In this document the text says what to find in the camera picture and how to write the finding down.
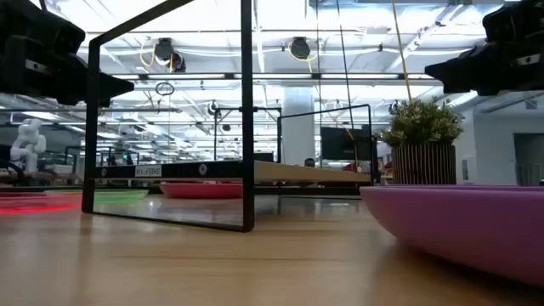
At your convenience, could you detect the pink plate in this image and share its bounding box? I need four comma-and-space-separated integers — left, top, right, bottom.
159, 181, 243, 200

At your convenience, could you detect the black monitor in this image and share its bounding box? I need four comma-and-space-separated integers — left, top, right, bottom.
320, 126, 373, 162

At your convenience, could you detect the green plant in striped pot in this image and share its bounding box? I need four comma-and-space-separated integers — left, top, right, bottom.
376, 96, 465, 186

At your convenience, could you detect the yellow cable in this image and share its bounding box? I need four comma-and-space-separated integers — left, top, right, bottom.
390, 0, 414, 104

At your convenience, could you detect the black cable with loop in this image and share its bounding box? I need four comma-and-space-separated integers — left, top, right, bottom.
335, 0, 356, 129

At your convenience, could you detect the black ceiling cable reel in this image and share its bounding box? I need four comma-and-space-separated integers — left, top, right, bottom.
153, 37, 187, 73
288, 37, 314, 60

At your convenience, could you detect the wooden shelf black metal frame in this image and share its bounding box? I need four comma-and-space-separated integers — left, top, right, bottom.
82, 0, 376, 234

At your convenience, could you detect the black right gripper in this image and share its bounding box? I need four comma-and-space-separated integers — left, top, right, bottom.
424, 0, 544, 97

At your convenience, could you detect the transparent green plate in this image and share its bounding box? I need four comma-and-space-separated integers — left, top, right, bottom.
44, 189, 150, 204

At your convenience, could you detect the white humanoid robot figure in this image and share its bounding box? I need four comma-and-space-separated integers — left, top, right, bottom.
8, 117, 48, 173

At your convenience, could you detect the purple plate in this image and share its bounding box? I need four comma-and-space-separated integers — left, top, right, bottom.
360, 184, 544, 288

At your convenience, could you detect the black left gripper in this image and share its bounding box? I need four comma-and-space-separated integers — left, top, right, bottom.
0, 0, 135, 108

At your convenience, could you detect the black aluminium table frame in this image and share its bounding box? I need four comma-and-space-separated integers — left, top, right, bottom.
0, 182, 375, 197

